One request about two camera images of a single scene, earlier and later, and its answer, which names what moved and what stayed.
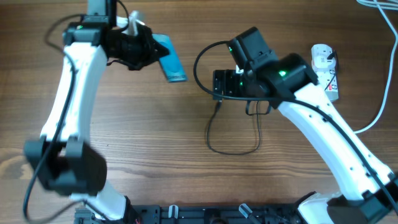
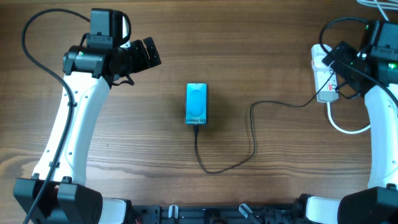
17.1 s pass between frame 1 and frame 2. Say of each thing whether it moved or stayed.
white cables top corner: stayed
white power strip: stayed
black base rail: stayed
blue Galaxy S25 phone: moved
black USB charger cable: moved
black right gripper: moved
